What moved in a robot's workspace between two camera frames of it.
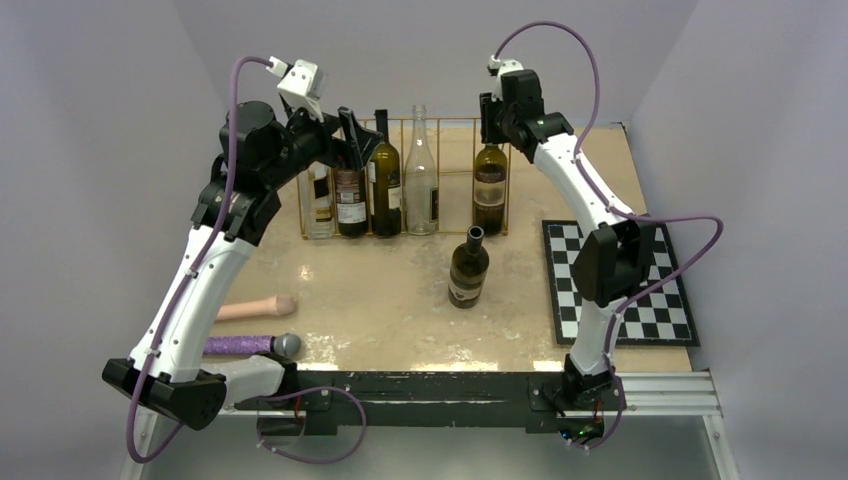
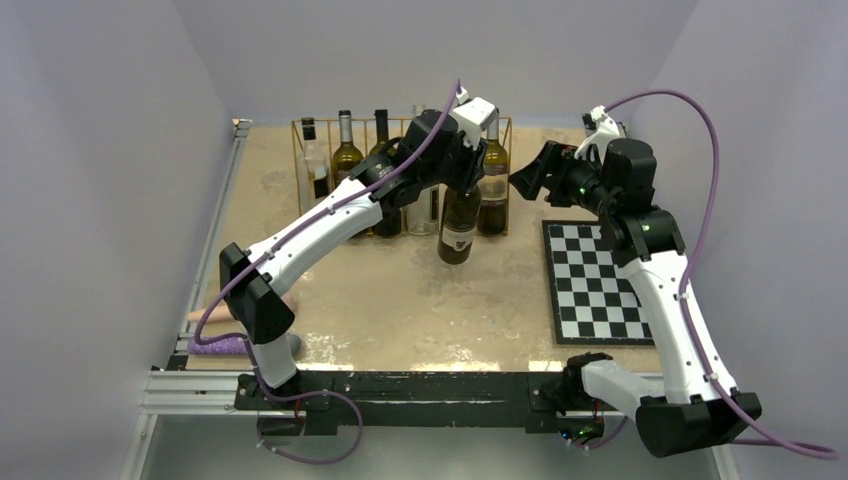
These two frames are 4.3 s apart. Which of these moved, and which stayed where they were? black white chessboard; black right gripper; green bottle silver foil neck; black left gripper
Moved: black right gripper; black left gripper
Stayed: green bottle silver foil neck; black white chessboard
